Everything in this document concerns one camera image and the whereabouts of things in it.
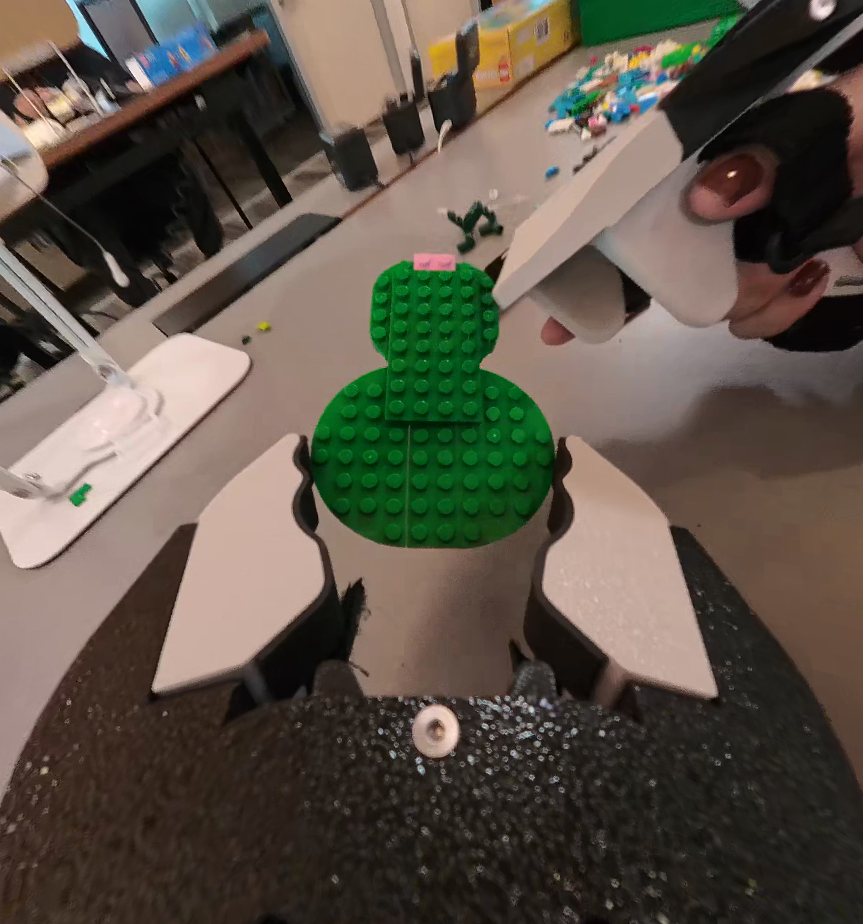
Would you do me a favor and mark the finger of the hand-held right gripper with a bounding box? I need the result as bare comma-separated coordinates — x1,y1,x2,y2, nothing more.
492,153,692,313
570,107,684,192

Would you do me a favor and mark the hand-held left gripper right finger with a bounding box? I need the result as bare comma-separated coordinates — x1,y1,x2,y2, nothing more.
524,435,721,703

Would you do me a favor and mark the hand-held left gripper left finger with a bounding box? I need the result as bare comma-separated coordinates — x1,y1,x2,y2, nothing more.
150,432,343,703

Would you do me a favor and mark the green lego plate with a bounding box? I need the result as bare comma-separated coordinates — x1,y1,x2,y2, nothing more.
310,258,557,551

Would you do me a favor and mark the pile of lego bricks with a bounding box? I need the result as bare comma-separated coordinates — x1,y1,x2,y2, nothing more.
546,38,723,140

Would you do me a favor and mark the dark green lego figure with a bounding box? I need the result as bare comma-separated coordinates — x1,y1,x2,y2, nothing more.
439,200,506,254

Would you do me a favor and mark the yellow lego box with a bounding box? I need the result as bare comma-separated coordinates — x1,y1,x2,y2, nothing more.
429,0,574,90

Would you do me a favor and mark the blue lego box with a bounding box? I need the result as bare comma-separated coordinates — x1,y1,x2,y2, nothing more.
126,24,214,82

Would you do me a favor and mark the person's right hand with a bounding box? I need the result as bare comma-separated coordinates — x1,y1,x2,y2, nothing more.
540,39,863,347

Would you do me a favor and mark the green bin stack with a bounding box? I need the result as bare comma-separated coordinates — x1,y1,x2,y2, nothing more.
576,0,749,47

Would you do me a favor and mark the dark power station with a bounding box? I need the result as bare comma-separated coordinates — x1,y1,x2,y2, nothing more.
320,126,380,192

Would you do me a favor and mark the wooden side table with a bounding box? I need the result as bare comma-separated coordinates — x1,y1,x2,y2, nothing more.
33,29,297,243

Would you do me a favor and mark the black cable tray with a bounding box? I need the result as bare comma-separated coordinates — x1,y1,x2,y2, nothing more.
152,212,343,338

